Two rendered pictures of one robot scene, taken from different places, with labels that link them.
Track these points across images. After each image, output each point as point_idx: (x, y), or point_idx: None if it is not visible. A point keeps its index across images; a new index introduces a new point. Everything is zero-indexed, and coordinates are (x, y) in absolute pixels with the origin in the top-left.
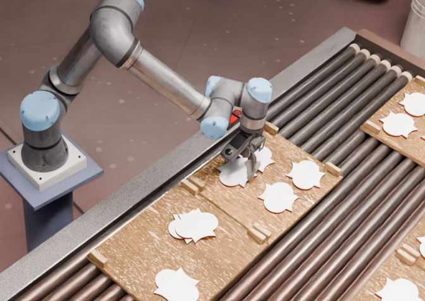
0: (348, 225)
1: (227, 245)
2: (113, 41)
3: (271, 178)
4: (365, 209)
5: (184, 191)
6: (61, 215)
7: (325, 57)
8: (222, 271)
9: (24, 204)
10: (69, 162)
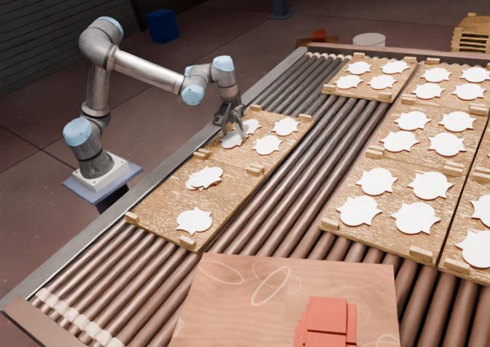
0: (325, 148)
1: (232, 184)
2: (94, 47)
3: (260, 135)
4: (336, 135)
5: (197, 160)
6: None
7: (289, 64)
8: (230, 201)
9: (98, 210)
10: (114, 167)
